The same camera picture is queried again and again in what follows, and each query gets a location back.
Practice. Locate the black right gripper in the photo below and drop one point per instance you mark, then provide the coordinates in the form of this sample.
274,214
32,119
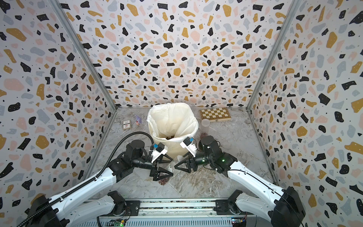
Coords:
194,165

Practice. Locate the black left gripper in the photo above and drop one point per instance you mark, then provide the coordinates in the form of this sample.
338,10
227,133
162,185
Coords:
161,171

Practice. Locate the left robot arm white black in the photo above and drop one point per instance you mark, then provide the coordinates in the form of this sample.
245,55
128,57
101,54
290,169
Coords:
68,208

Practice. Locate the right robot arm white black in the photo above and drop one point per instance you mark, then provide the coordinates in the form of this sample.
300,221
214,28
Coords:
281,207

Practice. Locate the cream ribbed trash bin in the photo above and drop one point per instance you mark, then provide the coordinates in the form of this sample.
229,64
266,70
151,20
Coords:
174,146

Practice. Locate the white plastic bin liner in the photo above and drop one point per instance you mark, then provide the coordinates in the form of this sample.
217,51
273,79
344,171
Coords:
172,122

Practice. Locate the small purple pink bottle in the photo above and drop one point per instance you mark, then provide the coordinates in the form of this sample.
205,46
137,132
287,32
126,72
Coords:
138,120

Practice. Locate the small playing card box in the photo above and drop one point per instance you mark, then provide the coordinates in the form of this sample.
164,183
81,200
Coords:
126,124

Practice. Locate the wooden folding chess board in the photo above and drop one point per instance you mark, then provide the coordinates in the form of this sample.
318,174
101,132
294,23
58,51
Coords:
215,114

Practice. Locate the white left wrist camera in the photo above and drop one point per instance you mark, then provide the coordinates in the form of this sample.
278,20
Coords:
158,150

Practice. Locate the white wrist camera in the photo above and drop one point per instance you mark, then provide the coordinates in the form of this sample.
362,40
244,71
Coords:
188,143
158,150

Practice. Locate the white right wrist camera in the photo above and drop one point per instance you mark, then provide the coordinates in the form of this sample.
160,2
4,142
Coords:
188,143

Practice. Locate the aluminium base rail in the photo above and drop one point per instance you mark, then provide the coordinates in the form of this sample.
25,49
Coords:
178,213

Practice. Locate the aluminium corner post left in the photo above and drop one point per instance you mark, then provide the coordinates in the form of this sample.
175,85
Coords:
56,7

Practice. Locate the aluminium corner post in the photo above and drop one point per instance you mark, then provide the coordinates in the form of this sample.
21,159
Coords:
285,26
56,7

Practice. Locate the aluminium corner post right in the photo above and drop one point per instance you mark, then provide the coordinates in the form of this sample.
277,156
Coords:
285,26

